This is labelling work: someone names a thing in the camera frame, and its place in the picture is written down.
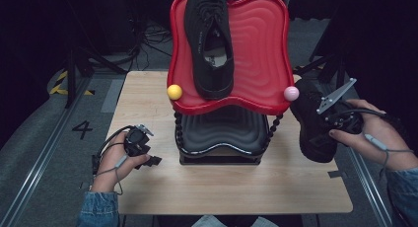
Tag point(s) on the person's right hand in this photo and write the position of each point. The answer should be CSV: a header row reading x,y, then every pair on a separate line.
x,y
378,135

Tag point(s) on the red and black shoe rack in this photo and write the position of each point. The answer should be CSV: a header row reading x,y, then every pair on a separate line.
x,y
259,56

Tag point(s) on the person's legs in jeans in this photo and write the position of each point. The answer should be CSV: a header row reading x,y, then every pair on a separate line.
x,y
207,222

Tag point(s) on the grey floor tape patch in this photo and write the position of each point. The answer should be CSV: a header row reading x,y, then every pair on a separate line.
x,y
112,95

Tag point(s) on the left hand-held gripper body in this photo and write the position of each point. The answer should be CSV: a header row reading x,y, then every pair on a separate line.
x,y
136,141

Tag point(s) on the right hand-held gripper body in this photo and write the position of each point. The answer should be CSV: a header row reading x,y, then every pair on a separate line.
x,y
348,121

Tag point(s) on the pink ball knob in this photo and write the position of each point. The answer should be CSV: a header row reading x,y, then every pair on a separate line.
x,y
291,93

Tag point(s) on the person's left hand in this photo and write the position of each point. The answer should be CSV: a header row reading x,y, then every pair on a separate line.
x,y
110,167

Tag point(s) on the black knit shoe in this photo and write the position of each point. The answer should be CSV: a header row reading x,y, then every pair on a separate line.
x,y
203,29

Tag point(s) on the black tripod stand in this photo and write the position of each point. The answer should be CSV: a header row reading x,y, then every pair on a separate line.
x,y
71,79
338,60

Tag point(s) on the metal floor rail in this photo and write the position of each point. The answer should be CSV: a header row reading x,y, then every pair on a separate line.
x,y
39,161
368,177

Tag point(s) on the black chunky-soled shoe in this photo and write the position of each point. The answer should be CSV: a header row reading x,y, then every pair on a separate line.
x,y
312,138

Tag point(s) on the yellow ball knob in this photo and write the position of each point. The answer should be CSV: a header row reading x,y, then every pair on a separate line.
x,y
174,92

